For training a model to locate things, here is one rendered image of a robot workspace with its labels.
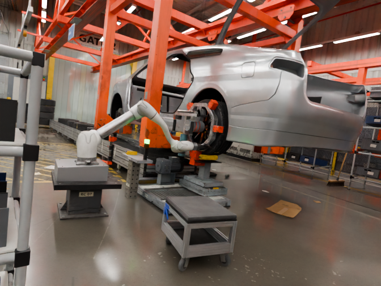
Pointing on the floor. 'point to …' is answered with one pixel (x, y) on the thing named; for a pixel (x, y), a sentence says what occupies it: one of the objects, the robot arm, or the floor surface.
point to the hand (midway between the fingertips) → (210, 147)
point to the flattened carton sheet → (285, 209)
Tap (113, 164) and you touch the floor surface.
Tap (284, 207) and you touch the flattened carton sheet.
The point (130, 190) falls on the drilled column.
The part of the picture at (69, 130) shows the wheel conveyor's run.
